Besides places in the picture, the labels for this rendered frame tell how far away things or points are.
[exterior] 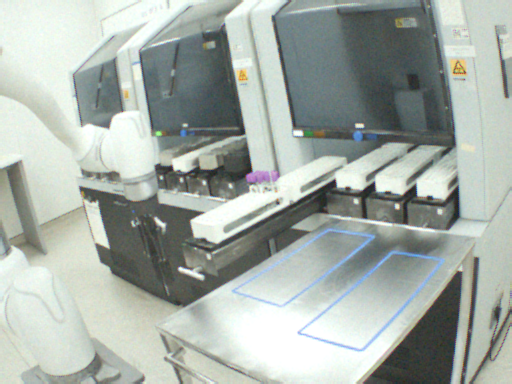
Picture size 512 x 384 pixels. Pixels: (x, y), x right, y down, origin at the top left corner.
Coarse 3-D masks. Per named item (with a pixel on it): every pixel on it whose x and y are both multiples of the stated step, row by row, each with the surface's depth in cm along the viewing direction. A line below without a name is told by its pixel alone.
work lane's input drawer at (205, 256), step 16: (320, 192) 158; (288, 208) 148; (304, 208) 152; (320, 208) 157; (256, 224) 139; (272, 224) 142; (288, 224) 147; (192, 240) 135; (224, 240) 132; (240, 240) 134; (256, 240) 138; (192, 256) 135; (208, 256) 129; (224, 256) 131; (240, 256) 135; (192, 272) 131; (208, 272) 132
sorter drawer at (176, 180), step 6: (168, 174) 215; (174, 174) 212; (180, 174) 209; (186, 174) 209; (168, 180) 216; (174, 180) 212; (180, 180) 209; (186, 180) 208; (168, 186) 217; (174, 186) 214; (180, 186) 211; (186, 186) 208; (168, 192) 211; (174, 192) 208; (186, 192) 209
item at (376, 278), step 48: (336, 240) 118; (384, 240) 112; (432, 240) 106; (240, 288) 104; (288, 288) 100; (336, 288) 96; (384, 288) 91; (432, 288) 86; (192, 336) 87; (240, 336) 85; (288, 336) 83; (336, 336) 79; (384, 336) 76
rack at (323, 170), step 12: (324, 156) 175; (336, 156) 172; (300, 168) 166; (312, 168) 164; (324, 168) 161; (336, 168) 172; (288, 180) 157; (300, 180) 154; (312, 180) 168; (324, 180) 166; (288, 192) 152; (300, 192) 153
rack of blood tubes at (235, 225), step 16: (272, 192) 147; (224, 208) 142; (240, 208) 139; (256, 208) 140; (272, 208) 145; (192, 224) 136; (208, 224) 131; (224, 224) 132; (240, 224) 143; (208, 240) 133
